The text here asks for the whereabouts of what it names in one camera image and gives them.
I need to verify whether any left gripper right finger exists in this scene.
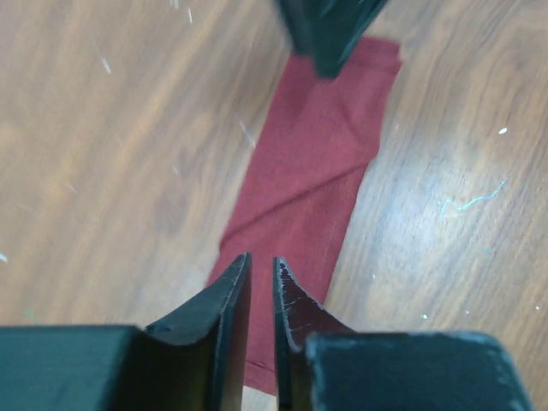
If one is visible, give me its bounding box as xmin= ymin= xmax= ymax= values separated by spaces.
xmin=272 ymin=258 xmax=534 ymax=410

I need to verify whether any dark red cloth napkin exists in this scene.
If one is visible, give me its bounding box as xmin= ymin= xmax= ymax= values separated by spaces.
xmin=210 ymin=37 xmax=402 ymax=395

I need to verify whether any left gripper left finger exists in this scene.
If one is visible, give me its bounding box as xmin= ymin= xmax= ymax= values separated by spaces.
xmin=1 ymin=253 xmax=252 ymax=410

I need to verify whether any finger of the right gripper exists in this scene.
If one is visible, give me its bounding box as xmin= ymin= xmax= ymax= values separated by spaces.
xmin=276 ymin=0 xmax=387 ymax=79

